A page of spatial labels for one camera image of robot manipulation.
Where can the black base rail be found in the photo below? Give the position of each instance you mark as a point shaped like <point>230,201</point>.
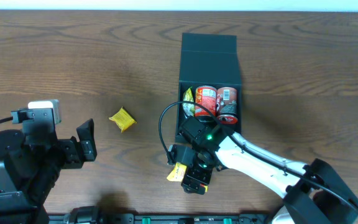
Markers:
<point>96,215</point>

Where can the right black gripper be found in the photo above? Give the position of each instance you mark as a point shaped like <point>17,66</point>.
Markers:
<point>196,175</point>

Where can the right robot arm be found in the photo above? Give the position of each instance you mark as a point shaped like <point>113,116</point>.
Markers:
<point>311,193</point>

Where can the red Pringles can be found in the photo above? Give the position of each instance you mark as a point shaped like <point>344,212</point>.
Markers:
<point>226,105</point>
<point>206,97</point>

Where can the orange yellow snack bag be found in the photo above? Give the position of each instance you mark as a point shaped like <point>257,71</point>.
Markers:
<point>192,181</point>

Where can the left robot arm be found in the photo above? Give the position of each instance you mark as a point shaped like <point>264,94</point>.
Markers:
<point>31,160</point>

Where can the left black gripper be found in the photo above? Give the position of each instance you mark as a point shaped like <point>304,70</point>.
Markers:
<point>71,152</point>

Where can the dark green box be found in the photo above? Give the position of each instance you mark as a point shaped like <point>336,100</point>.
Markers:
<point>210,59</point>

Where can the small yellow snack packet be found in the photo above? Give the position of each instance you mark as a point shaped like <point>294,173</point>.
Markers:
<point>123,119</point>

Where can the green yellow snack bar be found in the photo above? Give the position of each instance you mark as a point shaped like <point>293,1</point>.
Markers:
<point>188,108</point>

